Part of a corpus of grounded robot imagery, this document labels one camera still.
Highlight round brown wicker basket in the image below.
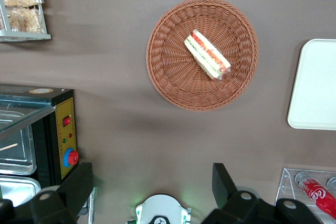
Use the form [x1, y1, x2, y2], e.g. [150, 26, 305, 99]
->
[146, 0, 259, 112]

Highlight black glass food warmer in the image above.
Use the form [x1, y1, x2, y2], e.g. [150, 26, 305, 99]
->
[0, 82, 80, 209]

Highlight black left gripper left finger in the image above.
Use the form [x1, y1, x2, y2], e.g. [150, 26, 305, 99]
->
[0, 162, 95, 224]

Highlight cream rectangular tray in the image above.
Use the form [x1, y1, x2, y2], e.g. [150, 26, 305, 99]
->
[287, 39, 336, 131]

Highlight steel food pan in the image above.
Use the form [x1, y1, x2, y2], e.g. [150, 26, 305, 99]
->
[0, 175, 42, 208]
[0, 111, 37, 176]

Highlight triangle sandwich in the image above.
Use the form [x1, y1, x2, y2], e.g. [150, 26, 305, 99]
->
[183, 29, 232, 82]

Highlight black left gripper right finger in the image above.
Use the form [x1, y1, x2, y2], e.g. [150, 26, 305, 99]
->
[201, 163, 325, 224]

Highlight grey wire snack rack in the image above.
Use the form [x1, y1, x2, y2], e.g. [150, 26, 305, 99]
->
[0, 0, 52, 42]

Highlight clear acrylic bottle rack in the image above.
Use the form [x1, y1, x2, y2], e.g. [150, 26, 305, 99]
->
[274, 167, 336, 224]

